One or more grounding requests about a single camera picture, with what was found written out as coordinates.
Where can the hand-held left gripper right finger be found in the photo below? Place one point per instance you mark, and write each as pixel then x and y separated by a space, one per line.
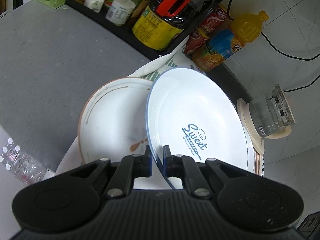
pixel 165 163

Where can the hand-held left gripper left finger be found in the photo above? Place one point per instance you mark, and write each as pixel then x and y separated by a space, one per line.
pixel 149 162

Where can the white plate brown rim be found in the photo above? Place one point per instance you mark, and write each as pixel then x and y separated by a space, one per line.
pixel 112 120

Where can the white plate blue print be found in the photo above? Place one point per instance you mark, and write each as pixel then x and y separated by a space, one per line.
pixel 195 105

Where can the patterned fringed place mat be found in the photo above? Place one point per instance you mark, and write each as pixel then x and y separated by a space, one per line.
pixel 155 67

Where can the red snack can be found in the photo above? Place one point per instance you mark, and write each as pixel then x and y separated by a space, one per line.
pixel 196 41
pixel 213 20

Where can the orange juice bottle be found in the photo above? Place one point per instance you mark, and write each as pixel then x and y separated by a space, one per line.
pixel 225 45

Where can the black storage rack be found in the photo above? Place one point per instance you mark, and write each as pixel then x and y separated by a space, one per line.
pixel 120 32

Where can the small white jar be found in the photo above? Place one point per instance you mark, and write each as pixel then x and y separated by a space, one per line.
pixel 120 11

